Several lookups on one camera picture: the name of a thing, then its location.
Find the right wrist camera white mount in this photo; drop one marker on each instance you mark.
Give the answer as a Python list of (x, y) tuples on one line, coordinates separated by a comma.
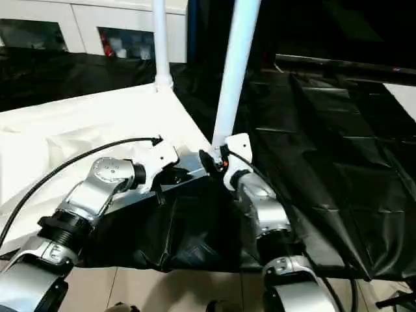
[(240, 146)]

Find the black table mat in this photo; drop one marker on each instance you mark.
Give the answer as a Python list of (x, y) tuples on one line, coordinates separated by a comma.
[(195, 227)]

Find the white flat board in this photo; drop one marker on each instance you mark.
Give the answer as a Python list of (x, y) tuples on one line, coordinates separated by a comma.
[(404, 97)]

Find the black stand base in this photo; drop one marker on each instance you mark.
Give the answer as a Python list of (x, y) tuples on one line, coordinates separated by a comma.
[(396, 300)]

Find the white glass-door cabinet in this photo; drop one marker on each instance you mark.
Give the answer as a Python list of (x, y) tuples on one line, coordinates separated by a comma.
[(81, 19)]

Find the white plastic table leg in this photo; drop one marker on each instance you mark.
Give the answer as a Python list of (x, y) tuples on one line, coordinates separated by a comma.
[(162, 42), (237, 65)]

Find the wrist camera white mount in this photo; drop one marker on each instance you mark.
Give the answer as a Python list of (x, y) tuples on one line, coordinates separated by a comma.
[(240, 146), (162, 156)]

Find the black long bar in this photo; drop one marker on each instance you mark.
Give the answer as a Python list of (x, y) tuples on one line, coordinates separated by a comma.
[(325, 61)]

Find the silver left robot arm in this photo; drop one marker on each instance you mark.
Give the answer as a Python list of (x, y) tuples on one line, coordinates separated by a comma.
[(107, 172)]

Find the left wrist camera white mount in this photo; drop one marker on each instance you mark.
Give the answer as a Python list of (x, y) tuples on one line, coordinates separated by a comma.
[(162, 156)]

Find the dark brown round object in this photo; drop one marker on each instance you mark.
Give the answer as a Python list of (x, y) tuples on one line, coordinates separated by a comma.
[(122, 307)]

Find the white plastic table top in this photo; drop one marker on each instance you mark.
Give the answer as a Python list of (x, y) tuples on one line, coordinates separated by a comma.
[(81, 123)]

